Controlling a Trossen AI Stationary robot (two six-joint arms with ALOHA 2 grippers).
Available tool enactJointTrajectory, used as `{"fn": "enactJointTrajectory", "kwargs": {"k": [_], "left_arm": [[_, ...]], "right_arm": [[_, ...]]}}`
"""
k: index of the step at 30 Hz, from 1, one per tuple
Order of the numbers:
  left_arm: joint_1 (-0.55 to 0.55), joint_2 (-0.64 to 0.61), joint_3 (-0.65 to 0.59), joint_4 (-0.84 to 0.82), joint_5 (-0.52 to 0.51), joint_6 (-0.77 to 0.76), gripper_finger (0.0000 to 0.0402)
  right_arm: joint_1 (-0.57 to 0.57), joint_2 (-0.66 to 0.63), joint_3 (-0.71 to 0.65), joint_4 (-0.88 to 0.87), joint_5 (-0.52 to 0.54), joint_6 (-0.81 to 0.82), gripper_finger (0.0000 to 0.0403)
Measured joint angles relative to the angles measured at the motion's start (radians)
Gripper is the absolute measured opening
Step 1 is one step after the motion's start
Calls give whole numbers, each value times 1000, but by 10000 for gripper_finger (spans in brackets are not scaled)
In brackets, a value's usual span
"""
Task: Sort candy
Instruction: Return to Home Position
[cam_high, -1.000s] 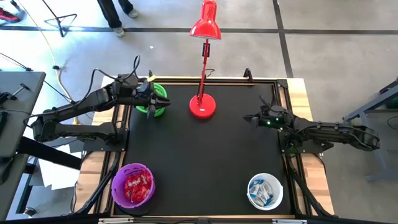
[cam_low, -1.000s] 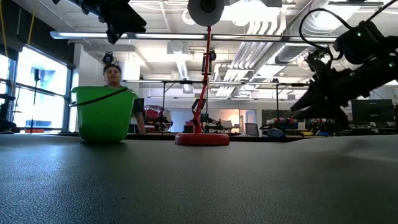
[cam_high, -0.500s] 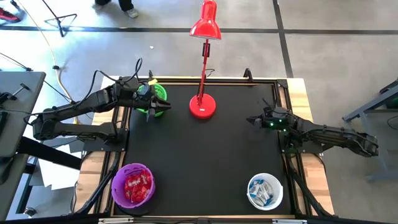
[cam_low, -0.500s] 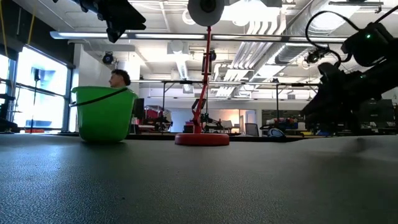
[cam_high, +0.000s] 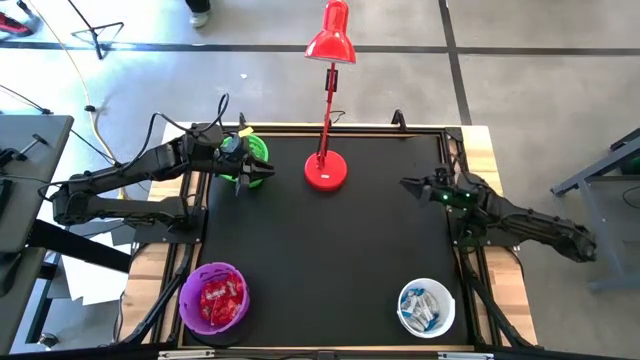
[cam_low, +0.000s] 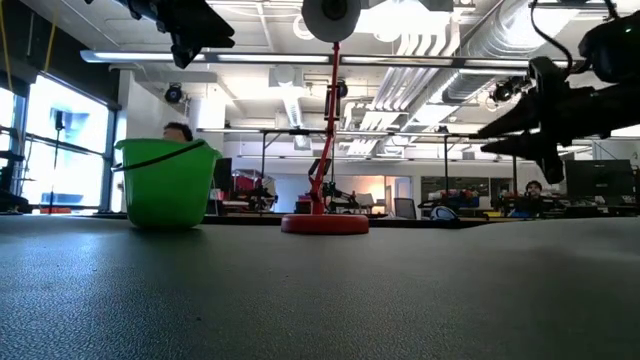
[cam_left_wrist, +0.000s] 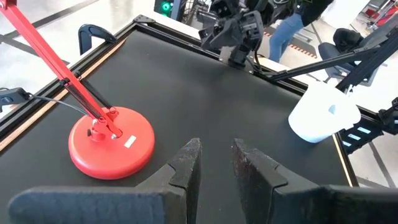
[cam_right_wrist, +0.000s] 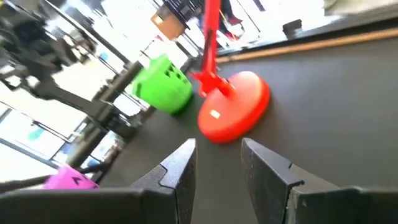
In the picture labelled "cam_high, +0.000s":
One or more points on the yellow tape tag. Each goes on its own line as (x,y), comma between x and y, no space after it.
(246,132)

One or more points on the grey desk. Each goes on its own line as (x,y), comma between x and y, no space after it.
(15,220)

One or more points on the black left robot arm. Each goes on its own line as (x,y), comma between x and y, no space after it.
(115,207)

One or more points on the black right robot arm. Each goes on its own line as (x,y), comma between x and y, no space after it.
(530,225)

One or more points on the black metal beam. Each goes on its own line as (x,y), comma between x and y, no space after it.
(75,245)

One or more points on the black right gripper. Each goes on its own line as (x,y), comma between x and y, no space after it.
(455,192)

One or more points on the red desk lamp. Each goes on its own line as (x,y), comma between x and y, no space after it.
(325,172)

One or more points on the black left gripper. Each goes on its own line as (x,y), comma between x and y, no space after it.
(210,150)

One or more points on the green plastic bucket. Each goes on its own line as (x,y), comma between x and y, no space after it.
(259,147)

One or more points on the black tripod stand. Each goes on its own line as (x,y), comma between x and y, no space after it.
(97,37)

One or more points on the black table mat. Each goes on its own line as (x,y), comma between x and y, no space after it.
(350,250)

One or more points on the purple plastic bucket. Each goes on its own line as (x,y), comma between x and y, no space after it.
(192,310)

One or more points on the black edge clamp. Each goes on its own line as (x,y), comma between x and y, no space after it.
(398,120)
(242,119)

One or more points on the white paper sheets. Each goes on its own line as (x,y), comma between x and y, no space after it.
(95,285)

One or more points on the white plastic bucket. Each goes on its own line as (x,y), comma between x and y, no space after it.
(450,307)

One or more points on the person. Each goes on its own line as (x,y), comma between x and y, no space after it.
(198,15)

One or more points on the silver metal bracket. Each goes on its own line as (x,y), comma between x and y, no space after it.
(187,354)
(465,356)

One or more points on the person's red shoe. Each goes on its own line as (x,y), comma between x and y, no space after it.
(14,26)

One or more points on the grey metal table frame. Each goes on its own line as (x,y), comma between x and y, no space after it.
(601,235)

